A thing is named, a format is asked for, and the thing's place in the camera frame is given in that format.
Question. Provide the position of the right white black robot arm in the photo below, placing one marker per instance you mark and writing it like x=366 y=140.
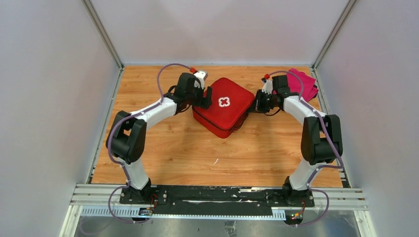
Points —
x=321 y=141

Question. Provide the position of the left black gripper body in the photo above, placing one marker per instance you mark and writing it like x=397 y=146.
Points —
x=195 y=97

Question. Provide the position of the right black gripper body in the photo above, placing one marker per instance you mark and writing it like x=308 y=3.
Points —
x=264 y=101

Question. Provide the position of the red black medicine kit case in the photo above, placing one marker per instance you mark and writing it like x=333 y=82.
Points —
x=228 y=110

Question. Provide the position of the wrist white camera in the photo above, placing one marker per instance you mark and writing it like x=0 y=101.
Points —
x=197 y=78
x=267 y=84

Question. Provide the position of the pink folded cloth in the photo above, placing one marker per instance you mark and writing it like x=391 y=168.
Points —
x=310 y=90

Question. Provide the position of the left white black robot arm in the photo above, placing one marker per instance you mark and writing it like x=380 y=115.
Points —
x=126 y=140

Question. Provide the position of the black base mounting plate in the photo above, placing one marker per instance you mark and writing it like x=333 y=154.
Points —
x=217 y=200

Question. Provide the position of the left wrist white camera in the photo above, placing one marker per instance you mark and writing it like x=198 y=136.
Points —
x=197 y=78

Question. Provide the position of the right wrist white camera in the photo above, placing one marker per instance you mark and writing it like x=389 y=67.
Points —
x=267 y=84

